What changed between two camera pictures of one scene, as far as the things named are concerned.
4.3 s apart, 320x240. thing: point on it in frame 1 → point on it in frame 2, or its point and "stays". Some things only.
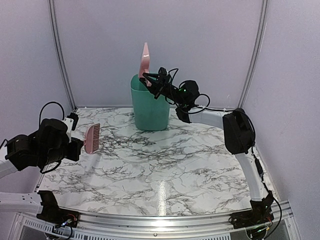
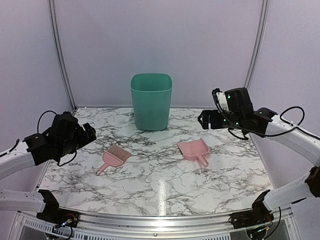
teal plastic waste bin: [150, 114] stays
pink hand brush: [91, 140] → [115, 156]
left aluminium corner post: [59, 53] stays
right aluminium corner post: [256, 53] stays
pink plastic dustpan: [144, 63] → [194, 149]
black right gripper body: [165, 88] → [234, 120]
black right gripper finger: [154, 77] → [202, 122]
